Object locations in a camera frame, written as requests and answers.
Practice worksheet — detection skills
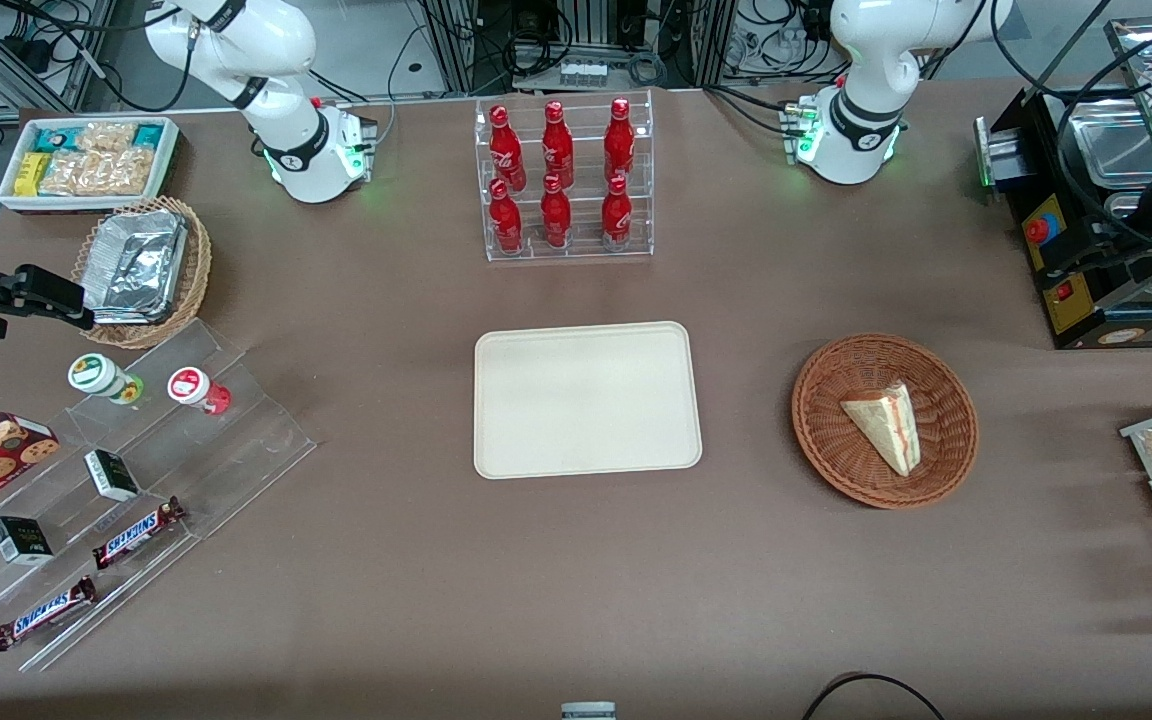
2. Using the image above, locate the aluminium foil tray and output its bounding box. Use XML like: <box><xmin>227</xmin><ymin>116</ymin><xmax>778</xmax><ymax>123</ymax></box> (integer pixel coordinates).
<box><xmin>82</xmin><ymin>209</ymin><xmax>189</xmax><ymax>326</ymax></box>

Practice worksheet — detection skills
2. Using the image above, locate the snickers chocolate bar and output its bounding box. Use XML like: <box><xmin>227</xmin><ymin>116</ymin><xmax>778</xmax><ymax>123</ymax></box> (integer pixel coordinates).
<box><xmin>0</xmin><ymin>575</ymin><xmax>98</xmax><ymax>653</ymax></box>
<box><xmin>91</xmin><ymin>496</ymin><xmax>187</xmax><ymax>571</ymax></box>

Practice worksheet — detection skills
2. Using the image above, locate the tan wicker basket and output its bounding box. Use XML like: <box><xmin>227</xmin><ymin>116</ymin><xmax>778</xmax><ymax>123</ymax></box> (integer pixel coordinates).
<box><xmin>71</xmin><ymin>196</ymin><xmax>213</xmax><ymax>350</ymax></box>

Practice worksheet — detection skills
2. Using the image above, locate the black cable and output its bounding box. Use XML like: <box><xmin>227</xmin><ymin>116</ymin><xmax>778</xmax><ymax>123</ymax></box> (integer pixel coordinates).
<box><xmin>801</xmin><ymin>672</ymin><xmax>947</xmax><ymax>720</ymax></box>

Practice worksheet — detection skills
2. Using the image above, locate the aluminium frame rack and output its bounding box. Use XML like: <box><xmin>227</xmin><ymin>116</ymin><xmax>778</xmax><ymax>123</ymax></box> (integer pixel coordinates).
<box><xmin>416</xmin><ymin>0</ymin><xmax>737</xmax><ymax>96</ymax></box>

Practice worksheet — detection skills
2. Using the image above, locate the yellow snack packet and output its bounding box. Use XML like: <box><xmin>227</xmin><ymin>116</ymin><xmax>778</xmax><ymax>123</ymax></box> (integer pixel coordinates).
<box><xmin>14</xmin><ymin>152</ymin><xmax>52</xmax><ymax>197</ymax></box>

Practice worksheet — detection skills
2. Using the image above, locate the small black box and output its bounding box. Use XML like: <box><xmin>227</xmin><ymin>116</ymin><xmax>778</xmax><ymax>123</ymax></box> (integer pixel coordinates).
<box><xmin>0</xmin><ymin>515</ymin><xmax>55</xmax><ymax>567</ymax></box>
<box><xmin>83</xmin><ymin>449</ymin><xmax>142</xmax><ymax>503</ymax></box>

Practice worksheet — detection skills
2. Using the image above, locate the brown round wicker basket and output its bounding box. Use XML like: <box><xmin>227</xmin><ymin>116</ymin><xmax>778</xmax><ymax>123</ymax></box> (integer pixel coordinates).
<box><xmin>791</xmin><ymin>333</ymin><xmax>980</xmax><ymax>511</ymax></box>

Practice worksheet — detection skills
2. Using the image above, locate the black machine with yellow panel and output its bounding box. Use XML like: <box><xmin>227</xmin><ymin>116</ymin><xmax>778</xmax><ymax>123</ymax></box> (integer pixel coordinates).
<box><xmin>974</xmin><ymin>85</ymin><xmax>1152</xmax><ymax>351</ymax></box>

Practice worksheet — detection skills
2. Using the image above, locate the green lidded white cup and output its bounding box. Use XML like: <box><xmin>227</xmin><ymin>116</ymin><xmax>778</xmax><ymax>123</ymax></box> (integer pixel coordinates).
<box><xmin>68</xmin><ymin>354</ymin><xmax>145</xmax><ymax>406</ymax></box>

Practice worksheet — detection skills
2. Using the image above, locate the triangle sandwich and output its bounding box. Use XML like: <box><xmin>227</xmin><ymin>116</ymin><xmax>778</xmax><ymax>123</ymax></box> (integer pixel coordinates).
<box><xmin>840</xmin><ymin>380</ymin><xmax>923</xmax><ymax>478</ymax></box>

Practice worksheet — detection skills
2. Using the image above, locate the beige plastic tray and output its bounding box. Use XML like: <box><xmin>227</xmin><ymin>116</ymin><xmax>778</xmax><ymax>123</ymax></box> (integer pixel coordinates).
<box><xmin>474</xmin><ymin>321</ymin><xmax>704</xmax><ymax>481</ymax></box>

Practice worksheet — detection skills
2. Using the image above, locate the clear acrylic bottle rack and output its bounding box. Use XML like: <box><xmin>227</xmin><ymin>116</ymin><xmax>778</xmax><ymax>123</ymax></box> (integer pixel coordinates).
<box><xmin>474</xmin><ymin>89</ymin><xmax>655</xmax><ymax>263</ymax></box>

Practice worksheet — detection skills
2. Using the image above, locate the white plastic snack bin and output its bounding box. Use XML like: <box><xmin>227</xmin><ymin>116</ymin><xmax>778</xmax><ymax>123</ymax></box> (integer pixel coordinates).
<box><xmin>0</xmin><ymin>116</ymin><xmax>181</xmax><ymax>215</ymax></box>

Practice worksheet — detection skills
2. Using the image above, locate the clear acrylic stepped display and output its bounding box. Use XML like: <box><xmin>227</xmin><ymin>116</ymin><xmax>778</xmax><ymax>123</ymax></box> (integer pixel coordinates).
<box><xmin>0</xmin><ymin>318</ymin><xmax>318</xmax><ymax>674</ymax></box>

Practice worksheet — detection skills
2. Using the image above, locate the red cola bottle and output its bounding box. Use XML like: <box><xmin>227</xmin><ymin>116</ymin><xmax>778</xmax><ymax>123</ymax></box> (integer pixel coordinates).
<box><xmin>601</xmin><ymin>175</ymin><xmax>633</xmax><ymax>251</ymax></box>
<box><xmin>541</xmin><ymin>101</ymin><xmax>575</xmax><ymax>189</ymax></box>
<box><xmin>488</xmin><ymin>179</ymin><xmax>524</xmax><ymax>253</ymax></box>
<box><xmin>540</xmin><ymin>174</ymin><xmax>573</xmax><ymax>249</ymax></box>
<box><xmin>489</xmin><ymin>105</ymin><xmax>527</xmax><ymax>191</ymax></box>
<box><xmin>604</xmin><ymin>97</ymin><xmax>636</xmax><ymax>183</ymax></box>

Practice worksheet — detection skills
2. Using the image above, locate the clear cracker bag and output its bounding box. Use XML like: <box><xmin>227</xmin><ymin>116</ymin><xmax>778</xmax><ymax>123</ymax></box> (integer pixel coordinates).
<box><xmin>39</xmin><ymin>148</ymin><xmax>155</xmax><ymax>197</ymax></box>
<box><xmin>76</xmin><ymin>122</ymin><xmax>137</xmax><ymax>153</ymax></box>

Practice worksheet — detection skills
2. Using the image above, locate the red lidded white cup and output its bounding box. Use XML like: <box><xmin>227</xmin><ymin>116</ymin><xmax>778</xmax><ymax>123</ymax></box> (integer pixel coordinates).
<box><xmin>167</xmin><ymin>367</ymin><xmax>233</xmax><ymax>417</ymax></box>

